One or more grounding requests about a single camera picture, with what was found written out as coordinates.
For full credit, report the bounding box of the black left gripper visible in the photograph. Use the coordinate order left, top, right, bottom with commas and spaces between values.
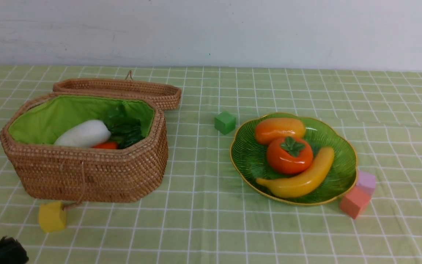
0, 236, 29, 264

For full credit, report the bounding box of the white toy radish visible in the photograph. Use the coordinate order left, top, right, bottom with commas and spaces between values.
53, 104, 146, 149

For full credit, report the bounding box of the orange toy carrot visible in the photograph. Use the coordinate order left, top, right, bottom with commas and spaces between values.
92, 142, 118, 149

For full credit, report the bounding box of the orange toy mango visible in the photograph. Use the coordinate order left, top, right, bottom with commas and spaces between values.
255, 117, 306, 145

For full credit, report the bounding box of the orange toy persimmon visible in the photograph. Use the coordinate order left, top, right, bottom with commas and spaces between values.
266, 136, 314, 175

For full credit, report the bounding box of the yellow toy banana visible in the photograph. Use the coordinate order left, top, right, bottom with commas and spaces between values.
256, 146, 335, 199

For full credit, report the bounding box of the yellow foam cube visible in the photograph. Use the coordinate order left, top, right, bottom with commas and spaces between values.
38, 201, 67, 233

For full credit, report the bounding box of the woven wicker basket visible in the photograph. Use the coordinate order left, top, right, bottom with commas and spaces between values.
0, 92, 169, 203

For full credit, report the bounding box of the green checkered tablecloth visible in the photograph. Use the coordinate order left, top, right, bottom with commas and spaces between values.
0, 65, 422, 264

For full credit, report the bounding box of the wicker basket lid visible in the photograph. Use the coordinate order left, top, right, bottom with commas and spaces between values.
52, 70, 182, 110

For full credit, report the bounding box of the green foam cube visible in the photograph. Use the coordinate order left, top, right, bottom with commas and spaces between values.
214, 111, 237, 135

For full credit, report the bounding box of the green glass leaf plate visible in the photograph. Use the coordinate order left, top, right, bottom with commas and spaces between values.
229, 112, 358, 206

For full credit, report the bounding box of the red foam cube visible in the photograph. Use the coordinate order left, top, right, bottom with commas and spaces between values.
340, 186, 371, 220

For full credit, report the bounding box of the pink foam cube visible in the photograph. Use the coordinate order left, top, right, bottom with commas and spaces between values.
356, 170, 377, 196

